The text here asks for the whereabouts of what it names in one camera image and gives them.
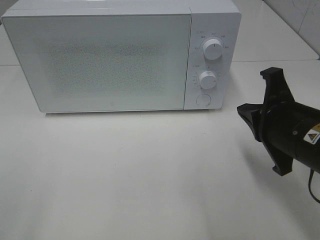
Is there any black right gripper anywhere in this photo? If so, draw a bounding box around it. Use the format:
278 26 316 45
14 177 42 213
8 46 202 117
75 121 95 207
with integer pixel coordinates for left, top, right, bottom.
236 67 320 176

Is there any white timer knob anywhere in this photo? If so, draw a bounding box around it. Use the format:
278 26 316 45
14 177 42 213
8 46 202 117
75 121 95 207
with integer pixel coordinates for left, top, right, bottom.
198 71 217 90

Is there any round white door button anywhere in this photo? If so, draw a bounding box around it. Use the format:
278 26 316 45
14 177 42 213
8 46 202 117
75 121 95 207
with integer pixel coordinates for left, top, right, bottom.
196 94 211 108

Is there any white microwave door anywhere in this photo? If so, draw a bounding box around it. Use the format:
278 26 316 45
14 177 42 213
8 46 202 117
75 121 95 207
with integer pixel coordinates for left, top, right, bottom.
3 14 191 113

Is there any upper white power knob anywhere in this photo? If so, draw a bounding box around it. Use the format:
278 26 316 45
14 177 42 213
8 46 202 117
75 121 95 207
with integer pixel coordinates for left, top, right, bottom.
202 38 224 61

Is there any white microwave oven body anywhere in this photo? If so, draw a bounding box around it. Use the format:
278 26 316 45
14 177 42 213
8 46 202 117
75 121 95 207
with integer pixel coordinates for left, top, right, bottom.
1 0 242 112

